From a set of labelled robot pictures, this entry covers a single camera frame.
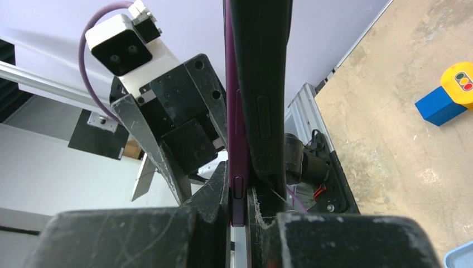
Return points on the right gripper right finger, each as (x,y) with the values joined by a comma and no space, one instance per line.
(278,236)

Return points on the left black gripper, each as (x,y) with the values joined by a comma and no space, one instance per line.
(179,121)

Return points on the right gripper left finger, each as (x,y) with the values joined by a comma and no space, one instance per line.
(195,234)

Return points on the phone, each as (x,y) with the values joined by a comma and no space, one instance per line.
(238,151)

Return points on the black phone case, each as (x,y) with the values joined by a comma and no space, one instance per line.
(261,32)

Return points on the blue toy brick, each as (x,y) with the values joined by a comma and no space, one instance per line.
(437,107)

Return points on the yellow toy brick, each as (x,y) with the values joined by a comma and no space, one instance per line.
(457,82)

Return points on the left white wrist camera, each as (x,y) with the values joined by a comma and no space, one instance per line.
(124,38)

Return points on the aluminium table frame rail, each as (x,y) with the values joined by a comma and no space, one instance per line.
(303,116)

